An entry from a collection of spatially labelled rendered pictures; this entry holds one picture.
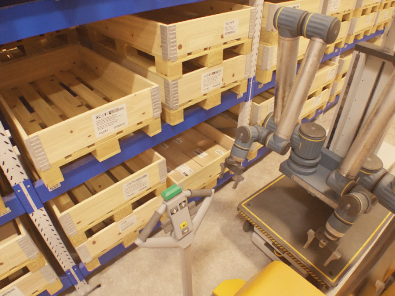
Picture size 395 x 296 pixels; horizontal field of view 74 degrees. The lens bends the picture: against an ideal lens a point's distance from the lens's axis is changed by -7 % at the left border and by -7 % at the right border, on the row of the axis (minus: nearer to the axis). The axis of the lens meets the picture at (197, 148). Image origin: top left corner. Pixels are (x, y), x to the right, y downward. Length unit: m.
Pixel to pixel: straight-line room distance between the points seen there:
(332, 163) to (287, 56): 0.95
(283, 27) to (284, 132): 0.63
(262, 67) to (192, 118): 0.82
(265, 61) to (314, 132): 0.78
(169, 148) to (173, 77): 1.22
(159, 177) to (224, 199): 1.10
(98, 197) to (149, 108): 0.65
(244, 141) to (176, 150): 1.25
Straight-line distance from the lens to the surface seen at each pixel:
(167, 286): 2.51
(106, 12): 1.53
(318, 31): 1.71
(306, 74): 1.72
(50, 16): 1.43
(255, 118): 2.78
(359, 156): 1.60
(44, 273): 2.17
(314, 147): 2.16
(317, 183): 2.27
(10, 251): 1.91
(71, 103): 2.14
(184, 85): 1.89
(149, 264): 2.62
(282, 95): 2.05
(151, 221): 1.17
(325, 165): 2.42
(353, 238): 2.61
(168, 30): 1.68
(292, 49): 1.88
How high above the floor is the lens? 2.27
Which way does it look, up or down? 38 degrees down
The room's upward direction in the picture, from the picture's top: straight up
